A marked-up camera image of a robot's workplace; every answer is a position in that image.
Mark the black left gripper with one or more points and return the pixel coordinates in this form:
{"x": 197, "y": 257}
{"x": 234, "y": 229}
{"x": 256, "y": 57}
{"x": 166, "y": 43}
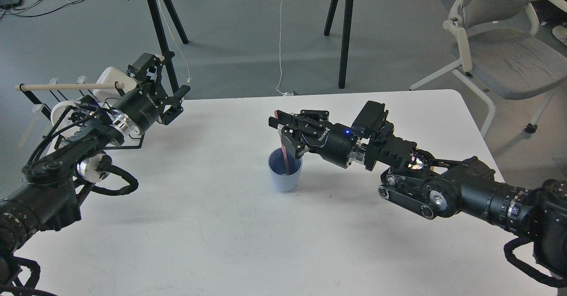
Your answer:
{"x": 143, "y": 105}

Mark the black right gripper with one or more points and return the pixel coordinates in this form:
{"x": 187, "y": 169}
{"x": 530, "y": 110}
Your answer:
{"x": 333, "y": 142}

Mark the pink chopstick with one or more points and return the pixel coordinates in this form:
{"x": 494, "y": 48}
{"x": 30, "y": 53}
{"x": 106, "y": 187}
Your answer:
{"x": 284, "y": 155}

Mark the blue plastic cup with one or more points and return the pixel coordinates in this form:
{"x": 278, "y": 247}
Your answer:
{"x": 284, "y": 174}

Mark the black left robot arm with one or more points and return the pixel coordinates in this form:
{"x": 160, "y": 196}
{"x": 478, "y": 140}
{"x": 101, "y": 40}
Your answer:
{"x": 71, "y": 162}

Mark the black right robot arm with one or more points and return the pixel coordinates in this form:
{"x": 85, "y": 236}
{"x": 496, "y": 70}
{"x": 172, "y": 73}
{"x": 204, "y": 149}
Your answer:
{"x": 432, "y": 187}

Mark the white cup on rack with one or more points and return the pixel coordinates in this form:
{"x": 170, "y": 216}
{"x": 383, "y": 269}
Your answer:
{"x": 110, "y": 76}

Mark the wooden rack dowel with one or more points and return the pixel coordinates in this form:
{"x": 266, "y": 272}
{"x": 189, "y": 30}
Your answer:
{"x": 49, "y": 87}

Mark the grey office chair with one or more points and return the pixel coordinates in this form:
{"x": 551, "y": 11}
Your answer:
{"x": 509, "y": 62}

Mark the black wire dish rack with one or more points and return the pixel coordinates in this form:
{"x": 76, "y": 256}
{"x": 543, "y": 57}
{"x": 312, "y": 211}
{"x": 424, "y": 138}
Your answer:
{"x": 112, "y": 130}

